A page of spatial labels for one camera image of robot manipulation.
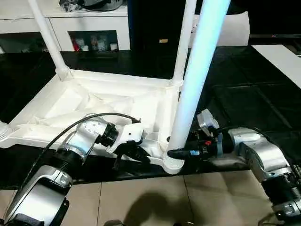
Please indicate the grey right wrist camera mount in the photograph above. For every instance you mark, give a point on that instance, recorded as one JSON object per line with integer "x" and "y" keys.
{"x": 207, "y": 120}

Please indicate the black rod with red mark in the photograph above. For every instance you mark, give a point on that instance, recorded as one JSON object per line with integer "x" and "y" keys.
{"x": 277, "y": 36}

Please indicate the small gold label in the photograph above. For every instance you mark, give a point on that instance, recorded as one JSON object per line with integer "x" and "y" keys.
{"x": 163, "y": 40}

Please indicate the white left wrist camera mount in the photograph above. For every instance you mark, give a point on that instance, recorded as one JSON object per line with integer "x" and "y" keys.
{"x": 131, "y": 133}

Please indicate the white plastic seat panel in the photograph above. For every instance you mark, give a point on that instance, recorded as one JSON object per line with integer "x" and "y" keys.
{"x": 235, "y": 28}

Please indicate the dark helmet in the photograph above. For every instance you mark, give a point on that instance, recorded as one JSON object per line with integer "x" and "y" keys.
{"x": 101, "y": 4}

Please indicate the white cabinet with glass doors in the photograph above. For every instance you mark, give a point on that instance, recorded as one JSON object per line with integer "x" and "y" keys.
{"x": 58, "y": 23}

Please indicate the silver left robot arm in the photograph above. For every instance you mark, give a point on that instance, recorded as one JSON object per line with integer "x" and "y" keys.
{"x": 77, "y": 141}

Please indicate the black table mat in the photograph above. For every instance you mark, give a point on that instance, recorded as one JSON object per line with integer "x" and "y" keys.
{"x": 247, "y": 94}

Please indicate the black cabinet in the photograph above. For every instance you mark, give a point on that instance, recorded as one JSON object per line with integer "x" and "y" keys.
{"x": 152, "y": 28}

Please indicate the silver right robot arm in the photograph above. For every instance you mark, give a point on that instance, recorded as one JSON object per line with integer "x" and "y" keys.
{"x": 263, "y": 150}

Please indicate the white flat board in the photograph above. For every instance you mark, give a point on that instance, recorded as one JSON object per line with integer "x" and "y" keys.
{"x": 279, "y": 61}

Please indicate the dark robot foot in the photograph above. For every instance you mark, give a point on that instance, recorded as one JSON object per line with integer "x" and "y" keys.
{"x": 113, "y": 223}

